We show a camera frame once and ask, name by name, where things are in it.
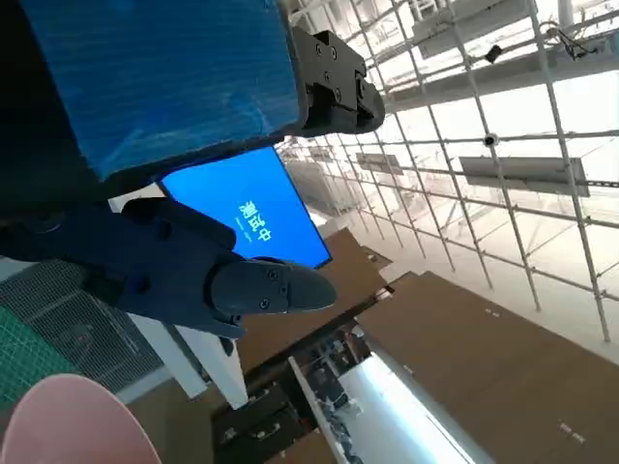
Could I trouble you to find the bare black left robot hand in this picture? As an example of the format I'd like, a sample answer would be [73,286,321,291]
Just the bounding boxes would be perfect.
[0,0,387,339]

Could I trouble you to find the pink bowl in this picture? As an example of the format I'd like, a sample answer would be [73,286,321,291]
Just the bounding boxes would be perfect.
[0,375,163,464]

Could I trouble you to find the blue display screen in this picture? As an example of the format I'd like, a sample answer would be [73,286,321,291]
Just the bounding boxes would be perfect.
[159,146,334,271]

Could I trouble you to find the long ceiling light panel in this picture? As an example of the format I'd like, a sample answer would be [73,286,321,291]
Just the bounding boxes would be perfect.
[457,155,592,198]
[355,152,405,176]

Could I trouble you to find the green cutting mat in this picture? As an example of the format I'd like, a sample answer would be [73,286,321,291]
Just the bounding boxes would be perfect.
[0,304,81,408]

